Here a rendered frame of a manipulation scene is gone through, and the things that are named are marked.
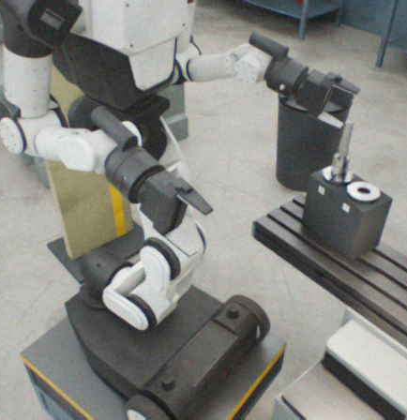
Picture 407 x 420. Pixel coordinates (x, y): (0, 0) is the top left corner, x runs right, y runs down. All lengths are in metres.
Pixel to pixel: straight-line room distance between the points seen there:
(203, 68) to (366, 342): 0.88
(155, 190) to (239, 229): 2.23
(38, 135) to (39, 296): 1.78
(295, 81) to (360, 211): 0.42
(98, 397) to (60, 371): 0.19
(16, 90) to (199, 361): 1.04
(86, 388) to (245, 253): 1.35
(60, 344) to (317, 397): 1.04
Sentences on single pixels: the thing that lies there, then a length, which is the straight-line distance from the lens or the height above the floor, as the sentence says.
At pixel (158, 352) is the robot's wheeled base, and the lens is 1.74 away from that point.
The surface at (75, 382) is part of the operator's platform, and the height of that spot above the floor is 0.40.
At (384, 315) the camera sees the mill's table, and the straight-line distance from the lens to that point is 1.44.
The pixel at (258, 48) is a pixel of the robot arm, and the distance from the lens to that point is 1.26.
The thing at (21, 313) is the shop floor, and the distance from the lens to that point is 2.74.
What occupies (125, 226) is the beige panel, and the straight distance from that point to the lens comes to 2.95.
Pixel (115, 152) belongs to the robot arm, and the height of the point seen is 1.53.
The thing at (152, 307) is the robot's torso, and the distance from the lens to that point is 1.64.
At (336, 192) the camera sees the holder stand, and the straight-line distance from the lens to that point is 1.45.
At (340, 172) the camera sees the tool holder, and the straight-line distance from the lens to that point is 1.48.
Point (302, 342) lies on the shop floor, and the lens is 2.50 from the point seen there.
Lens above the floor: 1.99
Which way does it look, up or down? 40 degrees down
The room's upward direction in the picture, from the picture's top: straight up
